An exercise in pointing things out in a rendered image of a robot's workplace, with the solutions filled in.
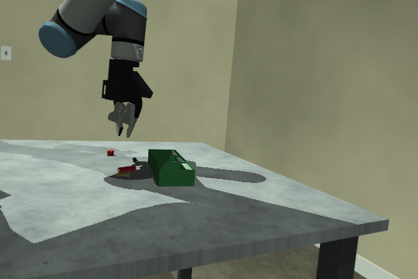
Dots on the green rack of labelled bins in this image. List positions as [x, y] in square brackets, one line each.
[170, 168]

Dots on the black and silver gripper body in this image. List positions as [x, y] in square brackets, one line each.
[115, 91]

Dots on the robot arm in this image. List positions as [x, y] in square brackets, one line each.
[76, 22]

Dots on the red battery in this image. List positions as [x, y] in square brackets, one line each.
[127, 169]

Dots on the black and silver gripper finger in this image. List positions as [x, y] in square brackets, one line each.
[131, 114]
[114, 116]

